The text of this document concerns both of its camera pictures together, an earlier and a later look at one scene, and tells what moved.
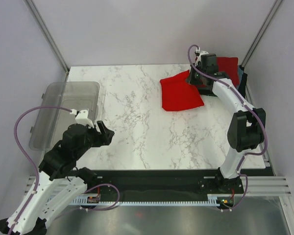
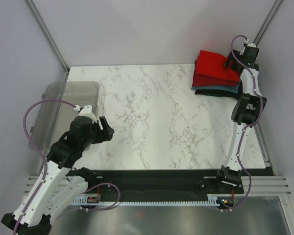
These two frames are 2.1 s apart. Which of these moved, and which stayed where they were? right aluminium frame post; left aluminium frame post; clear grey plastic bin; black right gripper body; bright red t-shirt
Moved: black right gripper body; bright red t-shirt
Stayed: left aluminium frame post; right aluminium frame post; clear grey plastic bin
